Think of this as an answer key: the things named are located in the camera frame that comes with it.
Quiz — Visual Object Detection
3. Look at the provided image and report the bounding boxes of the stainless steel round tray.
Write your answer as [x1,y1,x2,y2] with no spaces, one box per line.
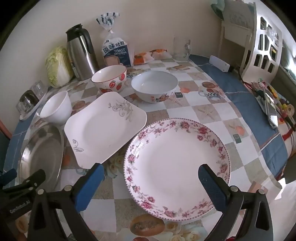
[18,123,64,192]

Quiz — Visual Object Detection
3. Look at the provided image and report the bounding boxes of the round floral rim plate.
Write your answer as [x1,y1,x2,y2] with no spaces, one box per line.
[123,118,231,221]

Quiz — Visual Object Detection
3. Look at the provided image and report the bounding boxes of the small white square bowl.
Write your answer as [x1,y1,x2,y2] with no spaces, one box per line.
[40,91,72,126]

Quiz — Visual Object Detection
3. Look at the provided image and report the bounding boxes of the strawberry pattern red-rim bowl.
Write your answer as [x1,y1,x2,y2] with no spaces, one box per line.
[91,65,127,94]

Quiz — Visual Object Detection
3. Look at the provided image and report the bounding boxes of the large white ceramic bowl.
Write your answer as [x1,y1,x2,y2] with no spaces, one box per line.
[131,71,179,103]

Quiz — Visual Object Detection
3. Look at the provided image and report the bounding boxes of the square white ceramic plate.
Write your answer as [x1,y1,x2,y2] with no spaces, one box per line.
[64,92,147,169]

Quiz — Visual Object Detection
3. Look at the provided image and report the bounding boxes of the checkered blue-edged tablecloth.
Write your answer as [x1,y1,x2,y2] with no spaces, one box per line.
[3,54,290,241]

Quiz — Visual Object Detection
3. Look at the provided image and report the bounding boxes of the white tray with glasses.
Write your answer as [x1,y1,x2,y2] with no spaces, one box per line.
[16,81,48,121]

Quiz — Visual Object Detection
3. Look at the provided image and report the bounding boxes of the colourful clutter pile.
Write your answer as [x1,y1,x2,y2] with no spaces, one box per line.
[250,80,295,141]

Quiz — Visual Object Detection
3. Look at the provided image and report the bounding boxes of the napa cabbage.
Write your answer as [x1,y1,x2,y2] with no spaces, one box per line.
[45,46,74,88]

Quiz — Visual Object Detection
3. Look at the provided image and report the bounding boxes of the stainless steel thermos jug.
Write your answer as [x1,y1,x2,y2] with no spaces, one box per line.
[66,24,99,81]

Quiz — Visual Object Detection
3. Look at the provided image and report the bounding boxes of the white power adapter box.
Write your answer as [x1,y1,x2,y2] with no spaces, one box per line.
[209,55,230,73]

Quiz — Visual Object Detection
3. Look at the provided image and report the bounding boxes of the orange snack packet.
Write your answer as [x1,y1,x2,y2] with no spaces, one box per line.
[150,49,172,60]
[133,52,154,65]

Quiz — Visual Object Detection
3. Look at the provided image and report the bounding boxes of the toast bread bag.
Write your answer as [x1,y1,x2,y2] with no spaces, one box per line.
[96,12,134,67]

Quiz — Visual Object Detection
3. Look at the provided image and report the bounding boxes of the white lattice chair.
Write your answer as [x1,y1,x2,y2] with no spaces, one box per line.
[241,1,282,83]

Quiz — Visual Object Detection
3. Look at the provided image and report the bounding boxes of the clear glass mug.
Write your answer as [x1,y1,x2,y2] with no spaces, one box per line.
[173,37,191,61]

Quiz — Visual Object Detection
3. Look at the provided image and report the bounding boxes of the white shelf unit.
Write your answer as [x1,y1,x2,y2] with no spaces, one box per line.
[218,1,256,68]

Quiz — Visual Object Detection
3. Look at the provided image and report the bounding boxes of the glass coffee pot black handle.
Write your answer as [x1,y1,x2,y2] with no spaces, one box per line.
[18,89,39,112]

